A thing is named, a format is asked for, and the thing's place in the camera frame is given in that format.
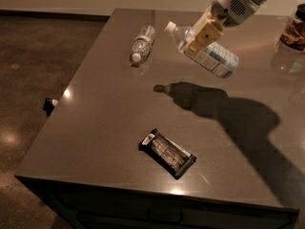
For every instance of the blue labelled plastic bottle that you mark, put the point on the blue labelled plastic bottle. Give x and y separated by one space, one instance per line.
214 58

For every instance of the black snack bar wrapper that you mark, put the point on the black snack bar wrapper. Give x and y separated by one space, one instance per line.
173 158

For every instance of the clear plastic water bottle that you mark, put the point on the clear plastic water bottle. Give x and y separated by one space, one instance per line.
142 45

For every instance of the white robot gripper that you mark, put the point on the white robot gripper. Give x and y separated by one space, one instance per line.
231 8

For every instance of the glass jar with snacks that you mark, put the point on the glass jar with snacks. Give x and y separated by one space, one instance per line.
292 38

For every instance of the black handle on table side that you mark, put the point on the black handle on table side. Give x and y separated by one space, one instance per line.
49 105

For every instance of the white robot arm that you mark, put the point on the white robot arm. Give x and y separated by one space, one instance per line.
219 15

